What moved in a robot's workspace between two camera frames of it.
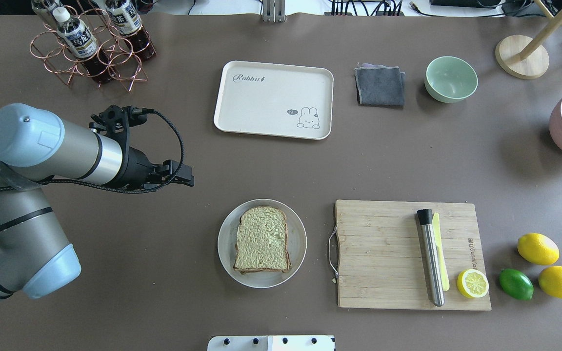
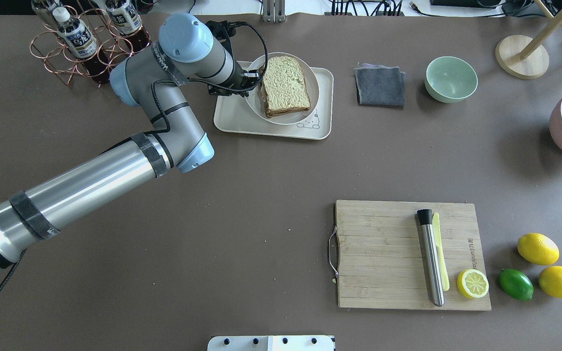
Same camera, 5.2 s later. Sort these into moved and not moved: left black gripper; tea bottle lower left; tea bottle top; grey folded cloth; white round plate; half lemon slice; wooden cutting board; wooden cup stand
Moved: white round plate; left black gripper
Not moved: tea bottle top; wooden cup stand; tea bottle lower left; half lemon slice; grey folded cloth; wooden cutting board
